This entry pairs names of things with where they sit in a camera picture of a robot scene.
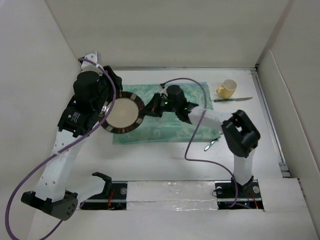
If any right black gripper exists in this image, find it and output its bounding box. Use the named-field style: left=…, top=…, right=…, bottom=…
left=139, top=92, right=178, bottom=118

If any green patterned cloth placemat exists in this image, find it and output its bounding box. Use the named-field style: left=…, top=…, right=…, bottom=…
left=112, top=81, right=213, bottom=145

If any dark rimmed dinner plate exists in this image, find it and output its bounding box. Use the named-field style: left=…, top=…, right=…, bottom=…
left=101, top=91, right=145, bottom=134

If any knife with green handle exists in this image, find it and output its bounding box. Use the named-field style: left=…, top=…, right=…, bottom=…
left=213, top=97, right=253, bottom=103

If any yellow mug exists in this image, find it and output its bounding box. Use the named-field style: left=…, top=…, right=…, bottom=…
left=216, top=79, right=238, bottom=99

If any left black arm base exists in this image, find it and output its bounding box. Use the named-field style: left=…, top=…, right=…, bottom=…
left=79, top=181, right=128, bottom=211

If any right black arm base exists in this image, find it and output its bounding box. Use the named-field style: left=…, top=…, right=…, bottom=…
left=211, top=177, right=264, bottom=210

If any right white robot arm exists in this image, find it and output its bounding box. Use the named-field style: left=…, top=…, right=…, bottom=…
left=140, top=84, right=261, bottom=197

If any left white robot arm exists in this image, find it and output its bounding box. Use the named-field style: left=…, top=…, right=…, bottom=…
left=21, top=65, right=123, bottom=221

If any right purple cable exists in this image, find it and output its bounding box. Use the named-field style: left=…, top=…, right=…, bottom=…
left=159, top=77, right=238, bottom=208

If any purple cable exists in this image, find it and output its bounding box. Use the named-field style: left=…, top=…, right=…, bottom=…
left=159, top=77, right=238, bottom=208
left=4, top=57, right=117, bottom=240

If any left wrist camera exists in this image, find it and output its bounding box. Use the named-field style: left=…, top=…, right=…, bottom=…
left=78, top=50, right=100, bottom=73

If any silver fork green handle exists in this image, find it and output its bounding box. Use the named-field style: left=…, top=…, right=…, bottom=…
left=204, top=138, right=219, bottom=152

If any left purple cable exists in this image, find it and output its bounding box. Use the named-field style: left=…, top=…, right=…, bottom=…
left=4, top=57, right=117, bottom=240

